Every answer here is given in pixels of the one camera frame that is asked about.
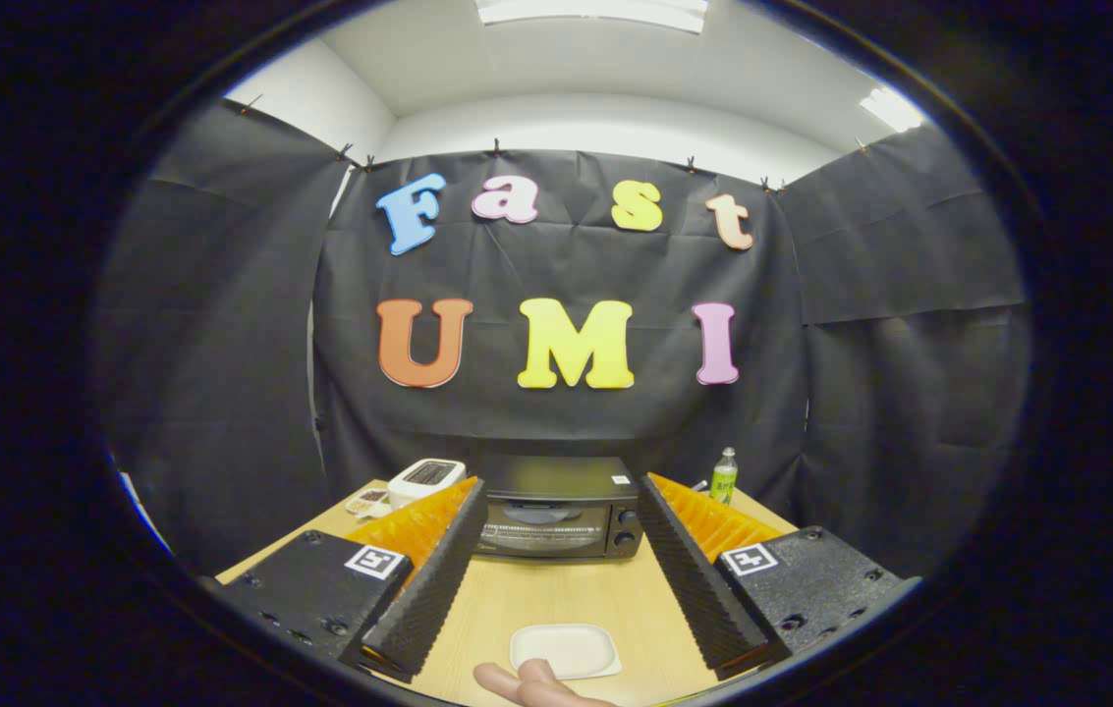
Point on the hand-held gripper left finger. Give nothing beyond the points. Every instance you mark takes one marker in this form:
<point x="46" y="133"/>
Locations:
<point x="428" y="589"/>

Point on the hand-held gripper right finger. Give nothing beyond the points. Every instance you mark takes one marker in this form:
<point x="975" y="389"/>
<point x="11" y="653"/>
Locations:
<point x="698" y="589"/>

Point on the white square plate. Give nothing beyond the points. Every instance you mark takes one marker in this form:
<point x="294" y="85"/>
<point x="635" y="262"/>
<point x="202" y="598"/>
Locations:
<point x="566" y="648"/>

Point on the black toaster oven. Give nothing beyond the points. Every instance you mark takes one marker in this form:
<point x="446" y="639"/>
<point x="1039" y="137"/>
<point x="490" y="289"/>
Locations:
<point x="556" y="479"/>

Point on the white pop-up toaster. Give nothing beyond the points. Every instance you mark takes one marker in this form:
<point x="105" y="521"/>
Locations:
<point x="423" y="476"/>

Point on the small white snack dish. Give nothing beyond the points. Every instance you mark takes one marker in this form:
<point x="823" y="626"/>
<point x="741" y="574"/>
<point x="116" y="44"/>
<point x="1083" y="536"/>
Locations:
<point x="367" y="501"/>

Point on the green label drink bottle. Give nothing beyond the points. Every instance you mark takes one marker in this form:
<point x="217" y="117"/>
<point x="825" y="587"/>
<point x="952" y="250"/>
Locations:
<point x="724" y="481"/>

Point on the small ceiling light panel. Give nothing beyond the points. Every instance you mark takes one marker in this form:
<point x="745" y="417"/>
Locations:
<point x="895" y="108"/>

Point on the long ceiling light panel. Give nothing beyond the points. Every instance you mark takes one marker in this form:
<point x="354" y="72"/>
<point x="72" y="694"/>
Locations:
<point x="595" y="12"/>

